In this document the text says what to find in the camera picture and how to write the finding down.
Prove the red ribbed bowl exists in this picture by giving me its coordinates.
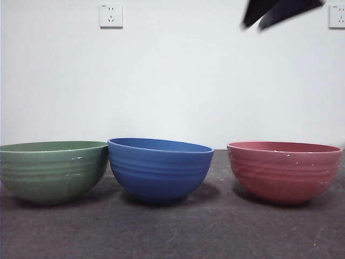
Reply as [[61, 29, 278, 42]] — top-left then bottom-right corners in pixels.
[[226, 140, 343, 205]]

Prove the green ribbed bowl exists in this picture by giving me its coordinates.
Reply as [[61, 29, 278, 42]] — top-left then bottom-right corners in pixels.
[[0, 140, 109, 205]]

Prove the blue ribbed bowl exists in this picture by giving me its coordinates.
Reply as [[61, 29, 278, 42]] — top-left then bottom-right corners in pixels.
[[107, 137, 215, 203]]

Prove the white wall socket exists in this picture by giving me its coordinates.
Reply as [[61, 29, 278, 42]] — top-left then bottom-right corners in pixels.
[[328, 4, 345, 30], [99, 3, 123, 29]]

